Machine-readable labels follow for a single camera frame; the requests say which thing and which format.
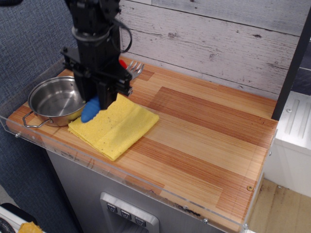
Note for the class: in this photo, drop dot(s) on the stainless steel pot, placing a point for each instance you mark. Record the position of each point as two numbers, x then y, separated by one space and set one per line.
56 102

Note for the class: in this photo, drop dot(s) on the red plastic egg shell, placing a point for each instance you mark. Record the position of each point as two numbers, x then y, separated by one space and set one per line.
123 64

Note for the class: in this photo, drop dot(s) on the yellow black object corner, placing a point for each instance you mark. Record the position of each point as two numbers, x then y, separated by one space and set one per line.
15 220

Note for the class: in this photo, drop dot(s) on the grey dispenser button panel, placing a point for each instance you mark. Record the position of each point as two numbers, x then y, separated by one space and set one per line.
122 217

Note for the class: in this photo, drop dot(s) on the blue handled metal fork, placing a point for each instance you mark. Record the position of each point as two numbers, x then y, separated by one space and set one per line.
92 107

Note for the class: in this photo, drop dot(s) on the silver toy fridge cabinet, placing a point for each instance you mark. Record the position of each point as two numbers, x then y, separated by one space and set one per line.
83 186

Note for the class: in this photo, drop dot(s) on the yellow folded towel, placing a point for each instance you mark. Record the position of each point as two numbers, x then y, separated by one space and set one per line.
114 130

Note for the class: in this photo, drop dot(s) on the white ridged side cabinet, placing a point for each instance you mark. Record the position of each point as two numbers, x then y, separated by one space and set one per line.
289 160

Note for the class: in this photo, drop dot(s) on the clear acrylic edge guard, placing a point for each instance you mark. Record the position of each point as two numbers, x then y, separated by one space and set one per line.
207 170

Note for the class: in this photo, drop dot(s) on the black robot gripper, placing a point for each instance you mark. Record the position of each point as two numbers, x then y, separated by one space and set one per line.
96 68

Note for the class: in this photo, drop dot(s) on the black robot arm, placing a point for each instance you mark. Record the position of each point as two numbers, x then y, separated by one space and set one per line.
95 18

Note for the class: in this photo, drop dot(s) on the dark vertical post right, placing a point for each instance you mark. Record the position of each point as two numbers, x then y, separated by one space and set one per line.
293 68

